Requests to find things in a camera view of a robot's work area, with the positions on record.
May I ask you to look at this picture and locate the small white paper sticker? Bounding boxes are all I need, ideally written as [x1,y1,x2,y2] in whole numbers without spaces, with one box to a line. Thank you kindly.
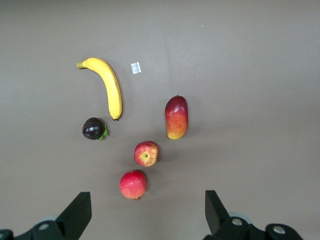
[130,61,142,75]

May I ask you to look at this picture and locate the yellow banana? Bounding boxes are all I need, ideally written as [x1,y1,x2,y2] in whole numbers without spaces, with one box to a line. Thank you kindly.
[76,57,123,122]

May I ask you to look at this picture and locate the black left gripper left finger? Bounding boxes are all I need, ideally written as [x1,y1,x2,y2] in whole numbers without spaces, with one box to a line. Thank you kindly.
[0,191,93,240]

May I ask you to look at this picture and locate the red yellow apple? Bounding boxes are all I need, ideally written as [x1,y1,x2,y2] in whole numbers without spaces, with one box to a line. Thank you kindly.
[133,140,160,168]

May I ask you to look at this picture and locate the dark purple mangosteen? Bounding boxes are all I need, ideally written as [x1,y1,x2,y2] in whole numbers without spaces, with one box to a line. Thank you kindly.
[82,117,110,141]

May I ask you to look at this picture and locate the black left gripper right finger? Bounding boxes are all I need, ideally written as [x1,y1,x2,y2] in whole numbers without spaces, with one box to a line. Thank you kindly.
[202,190,304,240]

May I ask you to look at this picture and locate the red pomegranate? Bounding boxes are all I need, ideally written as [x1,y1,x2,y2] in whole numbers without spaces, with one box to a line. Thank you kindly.
[119,169,148,201]

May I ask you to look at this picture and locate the red orange mango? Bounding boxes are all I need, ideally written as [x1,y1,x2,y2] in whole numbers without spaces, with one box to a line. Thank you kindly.
[164,94,189,141]

